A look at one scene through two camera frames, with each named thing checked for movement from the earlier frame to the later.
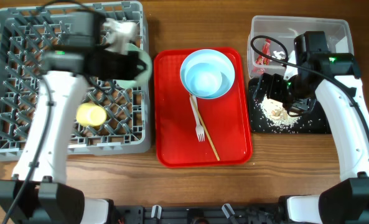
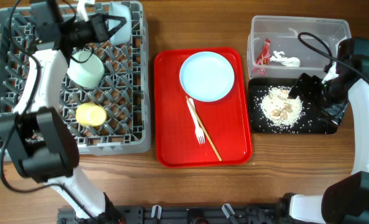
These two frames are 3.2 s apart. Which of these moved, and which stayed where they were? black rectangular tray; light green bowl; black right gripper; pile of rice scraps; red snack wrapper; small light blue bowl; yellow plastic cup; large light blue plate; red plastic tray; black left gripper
Moved: small light blue bowl; black right gripper; black left gripper; light green bowl
Stayed: pile of rice scraps; large light blue plate; red snack wrapper; black rectangular tray; red plastic tray; yellow plastic cup
